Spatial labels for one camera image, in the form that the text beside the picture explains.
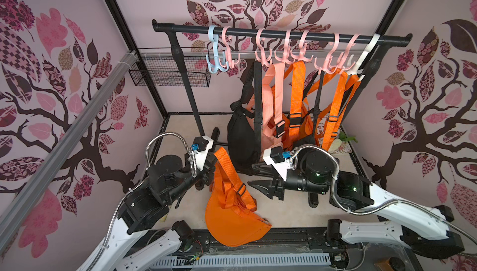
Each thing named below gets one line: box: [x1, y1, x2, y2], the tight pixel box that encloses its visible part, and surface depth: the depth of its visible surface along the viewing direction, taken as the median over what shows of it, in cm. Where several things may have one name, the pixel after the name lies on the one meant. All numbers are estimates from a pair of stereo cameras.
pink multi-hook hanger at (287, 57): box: [273, 29, 297, 65], surface depth 47 cm
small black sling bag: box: [295, 70, 325, 146], surface depth 60 cm
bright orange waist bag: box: [321, 70, 361, 151], surface depth 59 cm
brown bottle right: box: [373, 257, 394, 271], surface depth 66 cm
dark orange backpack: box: [283, 60, 315, 151], surface depth 61 cm
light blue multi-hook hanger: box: [205, 24, 230, 74], surface depth 55 cm
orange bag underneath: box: [205, 146, 272, 247], surface depth 74 cm
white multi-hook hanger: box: [345, 33, 381, 82], surface depth 51 cm
